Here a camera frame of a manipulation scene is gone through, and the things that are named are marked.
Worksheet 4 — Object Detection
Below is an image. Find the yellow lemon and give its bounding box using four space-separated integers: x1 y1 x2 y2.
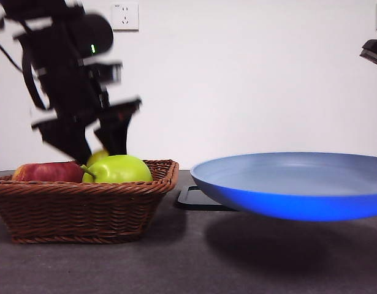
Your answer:
86 149 111 168

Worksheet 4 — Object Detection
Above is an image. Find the blue round plate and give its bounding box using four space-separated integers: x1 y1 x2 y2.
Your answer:
189 152 377 222

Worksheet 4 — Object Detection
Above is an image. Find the brown woven wicker basket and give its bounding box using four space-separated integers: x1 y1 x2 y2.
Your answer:
0 159 180 245

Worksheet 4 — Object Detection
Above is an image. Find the red apple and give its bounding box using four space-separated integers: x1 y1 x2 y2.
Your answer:
12 161 86 183

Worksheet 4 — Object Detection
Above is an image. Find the green apple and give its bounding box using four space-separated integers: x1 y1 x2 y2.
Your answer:
81 154 154 184

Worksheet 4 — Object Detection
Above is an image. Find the black flat tray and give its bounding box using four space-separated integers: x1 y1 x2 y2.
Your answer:
175 185 238 212

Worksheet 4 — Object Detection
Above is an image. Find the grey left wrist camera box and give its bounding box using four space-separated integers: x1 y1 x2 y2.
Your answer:
85 62 124 85

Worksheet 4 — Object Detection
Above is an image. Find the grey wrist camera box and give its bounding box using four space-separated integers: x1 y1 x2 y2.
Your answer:
359 39 377 69
85 62 124 85

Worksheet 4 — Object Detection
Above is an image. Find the black cable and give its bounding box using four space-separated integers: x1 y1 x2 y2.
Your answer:
0 15 25 74

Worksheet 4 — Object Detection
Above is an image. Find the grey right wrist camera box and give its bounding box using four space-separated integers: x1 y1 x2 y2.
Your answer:
359 39 377 69

